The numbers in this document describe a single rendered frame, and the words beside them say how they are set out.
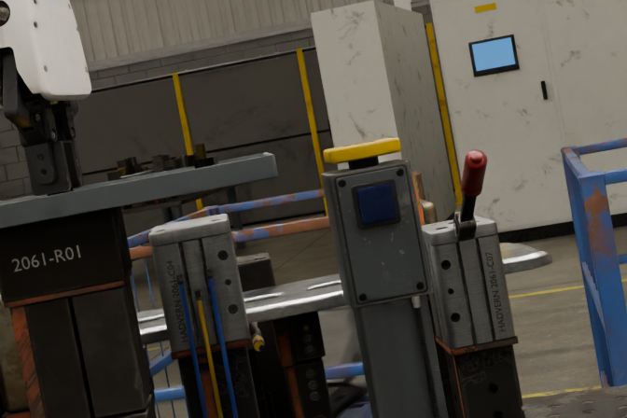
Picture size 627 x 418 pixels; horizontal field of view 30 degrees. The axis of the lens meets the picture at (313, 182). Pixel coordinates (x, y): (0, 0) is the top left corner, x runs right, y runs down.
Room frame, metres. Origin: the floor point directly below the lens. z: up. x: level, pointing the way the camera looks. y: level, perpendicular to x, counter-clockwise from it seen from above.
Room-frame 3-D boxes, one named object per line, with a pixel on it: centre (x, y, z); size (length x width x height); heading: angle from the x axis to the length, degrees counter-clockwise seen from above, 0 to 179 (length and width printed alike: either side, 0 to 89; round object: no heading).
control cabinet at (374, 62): (10.11, -0.74, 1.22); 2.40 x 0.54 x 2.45; 165
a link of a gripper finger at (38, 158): (0.93, 0.21, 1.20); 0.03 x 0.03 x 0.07; 78
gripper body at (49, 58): (0.96, 0.21, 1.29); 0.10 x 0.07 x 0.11; 168
